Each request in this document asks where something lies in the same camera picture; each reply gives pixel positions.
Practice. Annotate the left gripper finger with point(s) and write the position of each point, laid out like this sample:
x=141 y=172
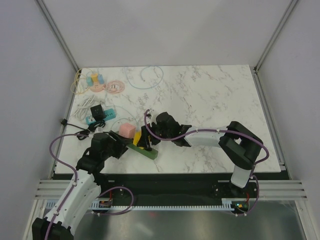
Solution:
x=119 y=139
x=120 y=148

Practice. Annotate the pink cube plug adapter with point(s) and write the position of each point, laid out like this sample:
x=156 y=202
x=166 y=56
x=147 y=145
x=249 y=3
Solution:
x=127 y=130

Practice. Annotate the white slotted cable duct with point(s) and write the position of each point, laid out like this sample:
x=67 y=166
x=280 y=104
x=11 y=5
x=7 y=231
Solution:
x=105 y=204

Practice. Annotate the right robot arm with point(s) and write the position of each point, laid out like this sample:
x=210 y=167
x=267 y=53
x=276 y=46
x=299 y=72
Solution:
x=240 y=145

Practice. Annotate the yellow plug on pink socket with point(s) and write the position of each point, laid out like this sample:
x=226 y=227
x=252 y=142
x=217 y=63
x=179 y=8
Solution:
x=94 y=77

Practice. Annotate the blue plug on pink socket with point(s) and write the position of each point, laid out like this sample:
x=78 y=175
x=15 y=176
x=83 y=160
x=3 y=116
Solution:
x=100 y=79

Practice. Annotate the teal plug on pink socket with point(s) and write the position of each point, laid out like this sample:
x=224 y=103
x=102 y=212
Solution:
x=89 y=81

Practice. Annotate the teal power strip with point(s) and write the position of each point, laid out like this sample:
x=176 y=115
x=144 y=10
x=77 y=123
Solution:
x=108 y=114

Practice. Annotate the black cube adapter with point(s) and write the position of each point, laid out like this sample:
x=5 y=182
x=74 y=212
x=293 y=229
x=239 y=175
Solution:
x=97 y=112

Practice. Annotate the green power strip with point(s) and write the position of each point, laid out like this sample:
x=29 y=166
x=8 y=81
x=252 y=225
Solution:
x=151 y=154

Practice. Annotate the pink round power socket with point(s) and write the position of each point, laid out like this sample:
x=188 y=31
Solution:
x=96 y=88

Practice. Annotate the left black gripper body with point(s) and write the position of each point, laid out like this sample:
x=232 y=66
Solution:
x=110 y=150

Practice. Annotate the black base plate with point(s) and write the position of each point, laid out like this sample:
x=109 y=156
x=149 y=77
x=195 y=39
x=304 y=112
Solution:
x=181 y=189

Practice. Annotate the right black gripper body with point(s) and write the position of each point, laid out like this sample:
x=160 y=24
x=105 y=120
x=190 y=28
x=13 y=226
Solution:
x=156 y=129

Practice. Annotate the yellow cube plug adapter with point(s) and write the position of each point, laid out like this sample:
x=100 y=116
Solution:
x=141 y=140

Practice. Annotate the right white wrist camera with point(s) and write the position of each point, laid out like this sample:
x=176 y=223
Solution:
x=150 y=113

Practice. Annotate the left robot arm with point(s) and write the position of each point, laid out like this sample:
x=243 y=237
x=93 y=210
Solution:
x=61 y=222

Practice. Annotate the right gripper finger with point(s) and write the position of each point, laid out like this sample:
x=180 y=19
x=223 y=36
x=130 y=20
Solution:
x=153 y=140
x=144 y=130

